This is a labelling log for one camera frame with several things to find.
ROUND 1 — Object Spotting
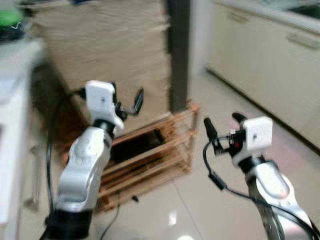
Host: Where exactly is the green round object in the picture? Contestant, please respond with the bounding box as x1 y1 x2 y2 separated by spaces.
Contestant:
0 9 25 30

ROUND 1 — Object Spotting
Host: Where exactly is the thin black floor cable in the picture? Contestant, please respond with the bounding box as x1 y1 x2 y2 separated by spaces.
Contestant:
100 204 121 240

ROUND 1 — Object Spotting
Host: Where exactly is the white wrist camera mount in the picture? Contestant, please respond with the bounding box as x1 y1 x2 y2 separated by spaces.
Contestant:
84 80 125 133
231 116 274 167

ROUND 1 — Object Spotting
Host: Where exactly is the white side cabinet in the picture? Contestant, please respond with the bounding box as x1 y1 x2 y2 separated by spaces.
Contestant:
0 39 48 226

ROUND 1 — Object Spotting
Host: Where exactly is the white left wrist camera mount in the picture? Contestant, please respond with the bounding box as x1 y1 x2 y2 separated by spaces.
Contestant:
84 80 125 133

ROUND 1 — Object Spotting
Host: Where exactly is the steel kitchen sink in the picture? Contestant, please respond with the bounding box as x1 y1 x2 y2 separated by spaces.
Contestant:
280 0 320 20

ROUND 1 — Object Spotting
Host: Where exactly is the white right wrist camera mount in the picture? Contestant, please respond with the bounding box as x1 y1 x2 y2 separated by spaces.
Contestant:
231 116 274 167

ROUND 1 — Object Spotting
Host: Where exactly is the white sink cabinet run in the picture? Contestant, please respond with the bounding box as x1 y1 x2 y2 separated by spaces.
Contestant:
206 0 320 151

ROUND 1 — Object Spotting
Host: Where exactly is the beige textured panel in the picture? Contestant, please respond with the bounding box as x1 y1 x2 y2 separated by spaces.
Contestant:
30 0 173 136

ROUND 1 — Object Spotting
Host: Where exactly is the long grey cabinet handle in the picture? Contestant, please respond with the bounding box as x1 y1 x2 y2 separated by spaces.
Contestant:
286 32 320 49

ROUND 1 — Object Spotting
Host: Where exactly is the wooden wine rack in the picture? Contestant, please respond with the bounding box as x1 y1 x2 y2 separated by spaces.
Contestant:
62 101 201 211

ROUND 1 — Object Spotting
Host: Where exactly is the short grey cabinet handle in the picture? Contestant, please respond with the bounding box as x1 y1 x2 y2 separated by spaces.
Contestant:
227 11 249 23

